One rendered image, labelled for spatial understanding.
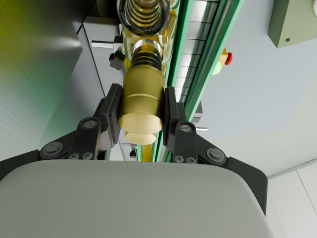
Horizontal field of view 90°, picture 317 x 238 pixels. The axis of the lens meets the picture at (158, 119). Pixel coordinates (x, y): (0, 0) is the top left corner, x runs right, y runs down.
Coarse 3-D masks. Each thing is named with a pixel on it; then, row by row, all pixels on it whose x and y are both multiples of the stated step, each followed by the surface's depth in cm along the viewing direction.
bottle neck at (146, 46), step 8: (144, 40) 15; (152, 40) 15; (136, 48) 15; (144, 48) 14; (152, 48) 14; (160, 48) 15; (136, 56) 14; (144, 56) 14; (152, 56) 14; (160, 56) 15; (136, 64) 13; (144, 64) 13; (152, 64) 13; (160, 64) 14
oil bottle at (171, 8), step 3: (171, 0) 13; (174, 0) 13; (177, 0) 13; (171, 3) 13; (174, 3) 13; (177, 3) 14; (171, 6) 13; (174, 6) 13; (177, 6) 14; (171, 9) 14; (174, 9) 14
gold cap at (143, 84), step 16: (128, 80) 12; (144, 80) 11; (160, 80) 12; (128, 96) 11; (144, 96) 11; (160, 96) 12; (128, 112) 10; (144, 112) 10; (160, 112) 11; (128, 128) 12; (144, 128) 12; (160, 128) 12
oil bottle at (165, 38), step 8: (176, 16) 16; (168, 24) 15; (176, 24) 16; (128, 32) 15; (160, 32) 15; (168, 32) 15; (128, 40) 15; (136, 40) 15; (160, 40) 15; (168, 40) 16; (128, 48) 16; (168, 48) 16; (128, 56) 17; (168, 56) 17
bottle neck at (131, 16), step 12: (120, 0) 8; (132, 0) 10; (144, 0) 12; (156, 0) 11; (168, 0) 8; (120, 12) 9; (132, 12) 10; (144, 12) 11; (156, 12) 10; (168, 12) 9; (132, 24) 9; (144, 24) 10; (156, 24) 9; (144, 36) 10
